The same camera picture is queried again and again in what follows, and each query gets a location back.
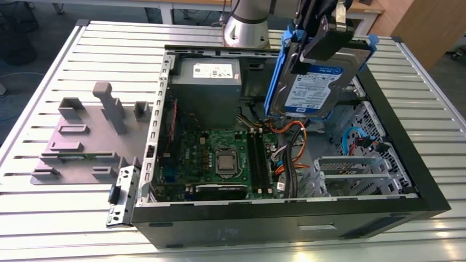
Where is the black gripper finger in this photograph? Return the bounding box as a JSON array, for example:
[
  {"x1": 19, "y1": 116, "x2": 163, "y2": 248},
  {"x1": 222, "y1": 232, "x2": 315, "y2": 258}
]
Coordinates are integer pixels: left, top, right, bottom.
[{"x1": 291, "y1": 0, "x2": 356, "y2": 75}]

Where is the hard disk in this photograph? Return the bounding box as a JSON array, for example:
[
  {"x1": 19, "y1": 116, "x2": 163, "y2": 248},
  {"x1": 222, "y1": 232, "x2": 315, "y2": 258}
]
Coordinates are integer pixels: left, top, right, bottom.
[{"x1": 263, "y1": 26, "x2": 379, "y2": 121}]

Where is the metal disk bay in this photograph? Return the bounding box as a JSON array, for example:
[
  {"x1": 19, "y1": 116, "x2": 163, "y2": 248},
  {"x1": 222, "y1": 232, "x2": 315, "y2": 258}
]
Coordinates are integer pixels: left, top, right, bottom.
[{"x1": 312, "y1": 155, "x2": 409, "y2": 197}]

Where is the grey metal drive cage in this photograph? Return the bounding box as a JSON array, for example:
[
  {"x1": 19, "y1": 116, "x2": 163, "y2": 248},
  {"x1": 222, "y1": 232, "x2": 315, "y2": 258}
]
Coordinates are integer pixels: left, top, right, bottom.
[{"x1": 340, "y1": 76, "x2": 367, "y2": 122}]

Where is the brown wooden cabinet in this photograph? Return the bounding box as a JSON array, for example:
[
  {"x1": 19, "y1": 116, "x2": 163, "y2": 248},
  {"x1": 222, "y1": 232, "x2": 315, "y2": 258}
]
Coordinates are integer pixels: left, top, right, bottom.
[{"x1": 391, "y1": 0, "x2": 466, "y2": 72}]

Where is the grey power supply unit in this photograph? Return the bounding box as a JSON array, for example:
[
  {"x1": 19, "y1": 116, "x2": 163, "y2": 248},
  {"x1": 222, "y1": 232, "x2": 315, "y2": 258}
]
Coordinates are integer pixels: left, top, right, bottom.
[{"x1": 169, "y1": 57, "x2": 243, "y2": 129}]

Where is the black RAM slot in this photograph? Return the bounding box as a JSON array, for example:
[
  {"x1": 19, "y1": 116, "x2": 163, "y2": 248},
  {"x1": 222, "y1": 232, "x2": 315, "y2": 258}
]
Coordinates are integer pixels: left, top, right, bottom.
[
  {"x1": 246, "y1": 128, "x2": 263, "y2": 194},
  {"x1": 255, "y1": 128, "x2": 275, "y2": 193}
]

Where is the CPU socket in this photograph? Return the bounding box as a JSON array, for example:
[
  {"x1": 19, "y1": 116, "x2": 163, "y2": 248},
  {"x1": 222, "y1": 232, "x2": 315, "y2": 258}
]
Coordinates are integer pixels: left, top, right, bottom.
[{"x1": 212, "y1": 146, "x2": 244, "y2": 178}]

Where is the green motherboard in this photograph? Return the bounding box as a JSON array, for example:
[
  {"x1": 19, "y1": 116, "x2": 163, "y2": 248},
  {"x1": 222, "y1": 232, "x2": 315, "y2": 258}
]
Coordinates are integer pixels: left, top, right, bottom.
[{"x1": 151, "y1": 128, "x2": 288, "y2": 203}]

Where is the silver CPU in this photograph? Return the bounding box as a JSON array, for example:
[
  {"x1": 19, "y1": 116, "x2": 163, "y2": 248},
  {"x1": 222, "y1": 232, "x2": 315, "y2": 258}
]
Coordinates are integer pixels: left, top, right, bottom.
[{"x1": 218, "y1": 155, "x2": 238, "y2": 171}]

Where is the black graphics card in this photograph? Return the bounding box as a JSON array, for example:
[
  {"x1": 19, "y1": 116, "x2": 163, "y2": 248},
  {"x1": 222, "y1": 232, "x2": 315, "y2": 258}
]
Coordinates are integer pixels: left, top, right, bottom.
[{"x1": 183, "y1": 184, "x2": 248, "y2": 201}]

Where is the black PC case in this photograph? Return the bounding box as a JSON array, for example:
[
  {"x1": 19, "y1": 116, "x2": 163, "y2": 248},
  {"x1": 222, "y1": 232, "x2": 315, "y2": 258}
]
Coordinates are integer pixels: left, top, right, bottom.
[{"x1": 129, "y1": 44, "x2": 453, "y2": 249}]

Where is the grey parts rack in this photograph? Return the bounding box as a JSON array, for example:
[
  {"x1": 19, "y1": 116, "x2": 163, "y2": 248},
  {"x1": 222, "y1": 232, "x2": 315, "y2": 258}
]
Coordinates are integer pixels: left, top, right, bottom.
[{"x1": 31, "y1": 82, "x2": 153, "y2": 187}]

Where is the green RAM stick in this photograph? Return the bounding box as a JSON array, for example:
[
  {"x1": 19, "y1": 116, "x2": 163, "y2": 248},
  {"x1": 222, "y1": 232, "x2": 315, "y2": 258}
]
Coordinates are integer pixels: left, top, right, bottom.
[{"x1": 57, "y1": 154, "x2": 97, "y2": 162}]

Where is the wooden desk with white frame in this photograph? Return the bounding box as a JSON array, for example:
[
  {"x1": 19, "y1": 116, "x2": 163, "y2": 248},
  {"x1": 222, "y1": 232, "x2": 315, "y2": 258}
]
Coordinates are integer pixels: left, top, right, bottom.
[{"x1": 143, "y1": 0, "x2": 386, "y2": 36}]

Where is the orange wire bundle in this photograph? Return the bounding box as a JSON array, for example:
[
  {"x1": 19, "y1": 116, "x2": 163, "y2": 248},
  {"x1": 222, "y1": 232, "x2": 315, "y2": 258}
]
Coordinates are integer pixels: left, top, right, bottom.
[{"x1": 268, "y1": 118, "x2": 310, "y2": 175}]

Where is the blue data wire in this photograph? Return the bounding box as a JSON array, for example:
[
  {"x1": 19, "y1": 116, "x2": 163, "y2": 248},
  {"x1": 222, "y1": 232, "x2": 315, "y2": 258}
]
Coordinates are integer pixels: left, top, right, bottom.
[{"x1": 342, "y1": 126, "x2": 368, "y2": 156}]

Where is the power wire with black connector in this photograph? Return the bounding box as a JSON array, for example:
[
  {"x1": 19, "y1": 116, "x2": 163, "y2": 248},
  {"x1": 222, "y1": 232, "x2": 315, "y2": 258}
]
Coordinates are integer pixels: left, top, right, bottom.
[{"x1": 352, "y1": 137, "x2": 391, "y2": 157}]

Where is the thick black cable bundle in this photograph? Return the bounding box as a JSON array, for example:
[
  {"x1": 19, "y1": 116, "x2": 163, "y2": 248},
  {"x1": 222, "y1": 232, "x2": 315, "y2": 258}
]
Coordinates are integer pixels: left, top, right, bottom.
[{"x1": 282, "y1": 118, "x2": 310, "y2": 199}]

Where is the metal expansion slot bracket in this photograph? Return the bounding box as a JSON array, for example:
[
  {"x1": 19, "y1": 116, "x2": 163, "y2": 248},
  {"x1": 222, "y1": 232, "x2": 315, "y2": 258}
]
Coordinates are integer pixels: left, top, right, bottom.
[{"x1": 105, "y1": 163, "x2": 143, "y2": 229}]

